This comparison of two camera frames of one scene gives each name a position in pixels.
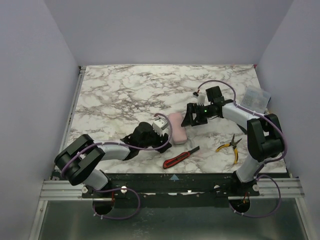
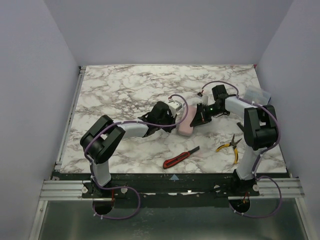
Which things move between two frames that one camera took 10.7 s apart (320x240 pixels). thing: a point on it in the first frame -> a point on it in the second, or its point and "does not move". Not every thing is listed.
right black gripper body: x=196 y=114 does not move
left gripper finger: x=160 y=140 -> x=172 y=120
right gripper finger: x=188 y=120 -> x=197 y=120
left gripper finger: x=164 y=148 -> x=168 y=128
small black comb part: x=244 y=130 does not move
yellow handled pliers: x=233 y=143 does not move
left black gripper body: x=157 y=139 -> x=171 y=121
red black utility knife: x=170 y=162 does not move
